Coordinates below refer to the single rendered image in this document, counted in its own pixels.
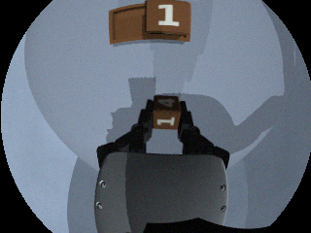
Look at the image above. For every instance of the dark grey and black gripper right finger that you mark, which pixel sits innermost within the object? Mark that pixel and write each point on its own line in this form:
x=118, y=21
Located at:
x=193, y=141

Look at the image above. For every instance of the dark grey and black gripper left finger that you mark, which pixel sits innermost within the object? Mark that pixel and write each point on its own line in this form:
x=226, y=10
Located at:
x=134, y=139

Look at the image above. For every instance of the brown cube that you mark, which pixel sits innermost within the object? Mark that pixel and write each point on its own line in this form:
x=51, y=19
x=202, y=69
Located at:
x=166, y=112
x=167, y=17

